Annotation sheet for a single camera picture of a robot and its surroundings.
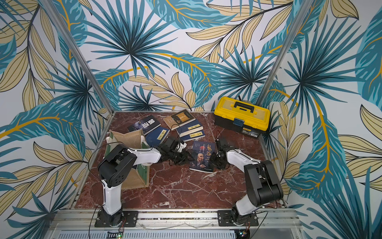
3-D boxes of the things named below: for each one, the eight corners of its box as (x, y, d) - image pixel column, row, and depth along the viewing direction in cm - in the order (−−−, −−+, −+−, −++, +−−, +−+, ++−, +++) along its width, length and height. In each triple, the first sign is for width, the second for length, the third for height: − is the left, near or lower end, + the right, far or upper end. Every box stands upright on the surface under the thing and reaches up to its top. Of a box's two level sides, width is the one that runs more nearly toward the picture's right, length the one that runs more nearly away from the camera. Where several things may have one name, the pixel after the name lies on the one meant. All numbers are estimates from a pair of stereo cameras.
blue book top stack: (180, 138, 106) (180, 135, 103) (176, 129, 111) (175, 126, 108) (202, 130, 111) (203, 126, 108) (197, 122, 116) (197, 118, 113)
